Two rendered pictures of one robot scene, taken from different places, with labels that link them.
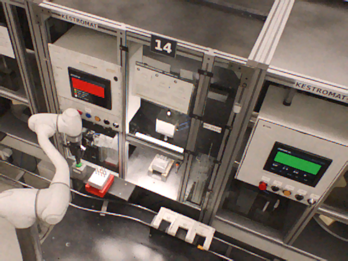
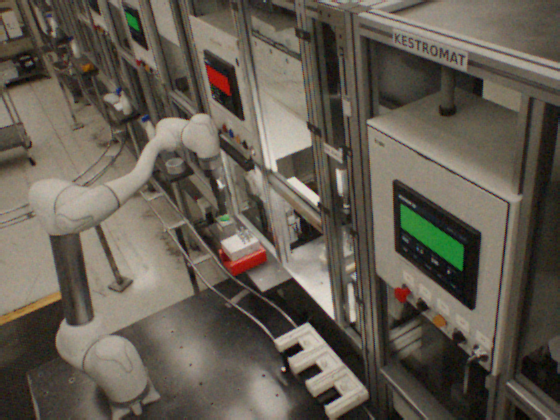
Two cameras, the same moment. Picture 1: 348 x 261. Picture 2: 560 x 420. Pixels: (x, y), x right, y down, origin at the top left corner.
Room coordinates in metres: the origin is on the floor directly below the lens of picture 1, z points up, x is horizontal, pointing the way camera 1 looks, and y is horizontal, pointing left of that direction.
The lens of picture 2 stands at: (0.24, -1.14, 2.39)
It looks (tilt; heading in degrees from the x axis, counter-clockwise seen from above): 34 degrees down; 45
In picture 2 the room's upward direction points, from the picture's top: 10 degrees counter-clockwise
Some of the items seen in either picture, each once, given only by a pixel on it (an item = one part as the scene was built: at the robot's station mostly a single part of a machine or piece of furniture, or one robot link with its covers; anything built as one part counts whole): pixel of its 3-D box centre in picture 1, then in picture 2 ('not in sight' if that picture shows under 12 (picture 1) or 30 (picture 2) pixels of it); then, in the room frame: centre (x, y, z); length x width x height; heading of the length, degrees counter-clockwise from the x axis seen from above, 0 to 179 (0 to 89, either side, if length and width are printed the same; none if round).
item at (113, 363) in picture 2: not in sight; (116, 364); (0.79, 0.36, 0.85); 0.18 x 0.16 x 0.22; 93
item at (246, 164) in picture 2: (88, 123); (230, 147); (1.53, 0.35, 1.37); 0.36 x 0.04 x 0.04; 68
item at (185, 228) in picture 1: (183, 229); (319, 372); (1.16, -0.28, 0.84); 0.36 x 0.14 x 0.10; 68
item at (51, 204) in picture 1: (53, 204); (83, 210); (0.91, 0.41, 1.44); 0.18 x 0.14 x 0.13; 3
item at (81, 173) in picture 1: (80, 169); (229, 229); (1.48, 0.42, 0.97); 0.08 x 0.08 x 0.12; 68
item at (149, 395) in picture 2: not in sight; (130, 393); (0.78, 0.34, 0.71); 0.22 x 0.18 x 0.06; 68
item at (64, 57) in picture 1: (97, 79); (252, 80); (1.65, 0.30, 1.60); 0.42 x 0.29 x 0.46; 68
